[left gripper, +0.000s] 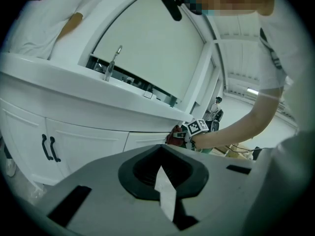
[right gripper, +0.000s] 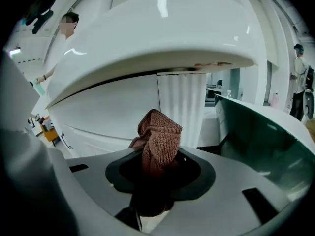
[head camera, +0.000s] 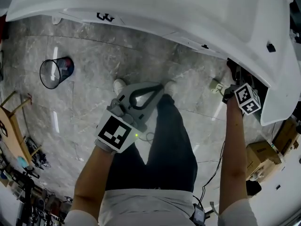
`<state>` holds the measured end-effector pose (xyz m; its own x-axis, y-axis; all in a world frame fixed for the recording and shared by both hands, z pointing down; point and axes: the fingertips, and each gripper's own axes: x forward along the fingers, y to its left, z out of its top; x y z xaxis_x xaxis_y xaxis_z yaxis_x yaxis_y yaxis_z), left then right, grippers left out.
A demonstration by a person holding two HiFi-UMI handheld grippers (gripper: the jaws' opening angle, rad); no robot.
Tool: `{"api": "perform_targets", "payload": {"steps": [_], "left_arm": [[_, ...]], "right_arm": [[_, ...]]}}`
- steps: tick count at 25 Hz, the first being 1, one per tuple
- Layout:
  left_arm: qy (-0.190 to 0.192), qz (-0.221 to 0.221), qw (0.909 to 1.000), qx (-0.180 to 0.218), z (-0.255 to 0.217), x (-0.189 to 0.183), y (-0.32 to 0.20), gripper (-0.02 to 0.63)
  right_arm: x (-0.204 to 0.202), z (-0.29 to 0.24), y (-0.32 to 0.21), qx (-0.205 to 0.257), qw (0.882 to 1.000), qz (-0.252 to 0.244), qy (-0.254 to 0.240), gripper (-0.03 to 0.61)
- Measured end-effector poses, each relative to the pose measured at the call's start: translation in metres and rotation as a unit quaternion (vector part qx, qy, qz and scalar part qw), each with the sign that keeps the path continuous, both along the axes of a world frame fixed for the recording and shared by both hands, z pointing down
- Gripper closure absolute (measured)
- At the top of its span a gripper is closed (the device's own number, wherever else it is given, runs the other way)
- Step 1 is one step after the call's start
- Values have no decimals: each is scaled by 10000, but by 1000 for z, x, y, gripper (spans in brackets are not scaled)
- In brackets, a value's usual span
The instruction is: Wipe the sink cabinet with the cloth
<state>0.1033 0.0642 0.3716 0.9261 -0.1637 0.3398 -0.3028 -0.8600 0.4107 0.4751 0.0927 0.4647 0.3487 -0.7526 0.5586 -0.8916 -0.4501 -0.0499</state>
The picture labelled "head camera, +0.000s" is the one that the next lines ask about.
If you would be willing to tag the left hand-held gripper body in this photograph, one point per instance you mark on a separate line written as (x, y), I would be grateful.
(115, 133)

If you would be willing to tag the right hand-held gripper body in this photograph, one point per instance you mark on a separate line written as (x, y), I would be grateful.
(247, 98)

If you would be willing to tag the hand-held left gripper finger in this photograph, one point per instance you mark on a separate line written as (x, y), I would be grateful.
(152, 105)
(128, 89)

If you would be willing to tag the person's left forearm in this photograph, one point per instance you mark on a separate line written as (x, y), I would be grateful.
(91, 180)

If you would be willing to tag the person's right forearm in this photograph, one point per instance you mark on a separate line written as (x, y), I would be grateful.
(232, 149)

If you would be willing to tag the person's white left shoe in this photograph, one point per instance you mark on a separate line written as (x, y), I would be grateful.
(119, 86)

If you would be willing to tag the person's white shoe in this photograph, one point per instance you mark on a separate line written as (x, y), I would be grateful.
(119, 86)
(171, 88)

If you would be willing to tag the white fabric glove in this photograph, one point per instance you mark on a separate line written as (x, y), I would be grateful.
(104, 146)

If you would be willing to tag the person's white right shoe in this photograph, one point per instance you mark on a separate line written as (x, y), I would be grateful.
(171, 88)

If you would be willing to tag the white power strip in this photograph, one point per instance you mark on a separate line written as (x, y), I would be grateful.
(215, 85)

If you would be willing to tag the white and green bathtub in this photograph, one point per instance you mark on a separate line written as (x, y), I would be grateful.
(277, 112)

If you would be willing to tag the small black block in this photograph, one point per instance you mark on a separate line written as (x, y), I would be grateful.
(271, 47)

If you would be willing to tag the person's dark trousers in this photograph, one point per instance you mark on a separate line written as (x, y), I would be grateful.
(169, 149)

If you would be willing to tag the small brown cardboard box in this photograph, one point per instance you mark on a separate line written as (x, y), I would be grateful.
(285, 135)

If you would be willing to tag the large brown cardboard box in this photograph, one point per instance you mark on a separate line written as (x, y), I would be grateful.
(261, 159)

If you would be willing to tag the black mesh waste bin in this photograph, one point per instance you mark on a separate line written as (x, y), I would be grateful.
(63, 69)

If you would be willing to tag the black gear pile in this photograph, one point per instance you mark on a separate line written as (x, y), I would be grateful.
(37, 154)

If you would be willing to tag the person's white shirt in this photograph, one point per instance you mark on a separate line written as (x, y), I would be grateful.
(145, 208)

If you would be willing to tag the white vanity cabinet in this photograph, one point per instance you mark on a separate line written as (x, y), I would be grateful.
(82, 15)

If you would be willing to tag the red hooked tool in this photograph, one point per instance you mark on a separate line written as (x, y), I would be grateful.
(29, 99)

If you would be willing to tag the light blue rag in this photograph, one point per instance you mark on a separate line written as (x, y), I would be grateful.
(22, 162)

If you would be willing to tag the light wooden table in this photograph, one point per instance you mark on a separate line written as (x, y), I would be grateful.
(14, 131)

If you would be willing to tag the black belt-worn device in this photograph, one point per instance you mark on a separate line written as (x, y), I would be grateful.
(198, 214)

